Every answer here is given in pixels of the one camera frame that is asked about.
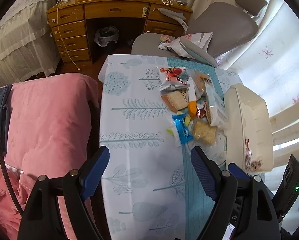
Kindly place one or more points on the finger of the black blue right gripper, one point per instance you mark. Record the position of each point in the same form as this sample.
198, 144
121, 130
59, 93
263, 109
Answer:
222, 187

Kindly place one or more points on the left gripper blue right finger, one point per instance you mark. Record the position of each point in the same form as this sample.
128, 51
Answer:
236, 171

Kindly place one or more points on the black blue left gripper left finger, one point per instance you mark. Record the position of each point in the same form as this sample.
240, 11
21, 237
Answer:
41, 218

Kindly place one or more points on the orange white oat bar packet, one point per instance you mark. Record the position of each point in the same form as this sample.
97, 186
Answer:
192, 103

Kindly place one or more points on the brown soda cracker packet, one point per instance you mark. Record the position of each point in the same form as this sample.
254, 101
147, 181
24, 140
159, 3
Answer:
176, 100

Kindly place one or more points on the clear nut snack packet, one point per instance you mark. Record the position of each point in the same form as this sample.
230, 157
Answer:
251, 164

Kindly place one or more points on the white plastic storage bin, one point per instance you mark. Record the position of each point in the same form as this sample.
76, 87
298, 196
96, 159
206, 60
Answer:
248, 118

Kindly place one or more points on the teal striped table runner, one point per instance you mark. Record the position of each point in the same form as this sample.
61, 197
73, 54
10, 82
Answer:
198, 204

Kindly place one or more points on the yellow cracker clear bag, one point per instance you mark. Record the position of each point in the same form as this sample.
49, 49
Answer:
205, 133

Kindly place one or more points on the large white snack bag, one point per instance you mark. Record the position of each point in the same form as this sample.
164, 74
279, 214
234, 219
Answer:
216, 113

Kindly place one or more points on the blue snack packet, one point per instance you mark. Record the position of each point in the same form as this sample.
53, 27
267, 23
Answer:
180, 130

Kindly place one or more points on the small red foil candy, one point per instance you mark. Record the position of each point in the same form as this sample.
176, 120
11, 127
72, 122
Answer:
201, 110

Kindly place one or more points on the pink quilt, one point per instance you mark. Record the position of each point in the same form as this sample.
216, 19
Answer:
52, 129

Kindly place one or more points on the clear wrapped pastry packet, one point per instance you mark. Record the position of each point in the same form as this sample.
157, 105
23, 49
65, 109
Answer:
200, 82

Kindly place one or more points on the floral curtain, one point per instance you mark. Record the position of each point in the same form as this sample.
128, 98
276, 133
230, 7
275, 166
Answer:
269, 66

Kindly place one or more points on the red white crumpled packet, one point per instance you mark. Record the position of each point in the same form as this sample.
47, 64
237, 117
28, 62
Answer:
173, 78

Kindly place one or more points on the white plastic bag on chair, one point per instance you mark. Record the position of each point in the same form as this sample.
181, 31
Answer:
189, 42

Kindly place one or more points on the grey office chair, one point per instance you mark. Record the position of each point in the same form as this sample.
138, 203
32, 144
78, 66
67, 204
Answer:
231, 27

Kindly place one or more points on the wooden desk with drawers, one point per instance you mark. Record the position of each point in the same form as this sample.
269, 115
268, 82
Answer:
75, 23

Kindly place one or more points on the white lace covered furniture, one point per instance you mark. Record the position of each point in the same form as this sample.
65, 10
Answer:
27, 46

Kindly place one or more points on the lined trash bin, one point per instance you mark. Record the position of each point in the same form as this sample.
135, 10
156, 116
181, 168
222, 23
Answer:
106, 35

